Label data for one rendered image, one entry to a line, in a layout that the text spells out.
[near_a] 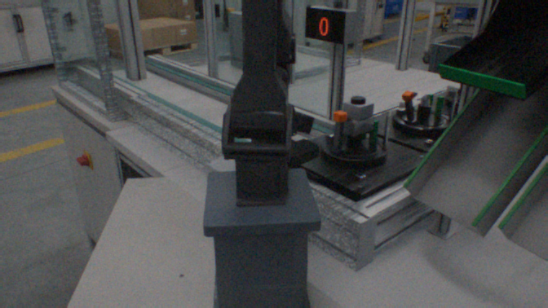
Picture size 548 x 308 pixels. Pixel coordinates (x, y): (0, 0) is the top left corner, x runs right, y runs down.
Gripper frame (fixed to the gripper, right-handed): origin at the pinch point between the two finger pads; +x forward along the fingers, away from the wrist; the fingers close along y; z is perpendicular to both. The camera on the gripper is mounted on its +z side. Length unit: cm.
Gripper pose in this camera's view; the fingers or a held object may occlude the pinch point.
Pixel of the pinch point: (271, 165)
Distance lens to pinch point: 79.3
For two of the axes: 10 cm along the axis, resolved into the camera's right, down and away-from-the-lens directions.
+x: 0.0, 9.0, 4.4
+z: 7.6, -2.9, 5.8
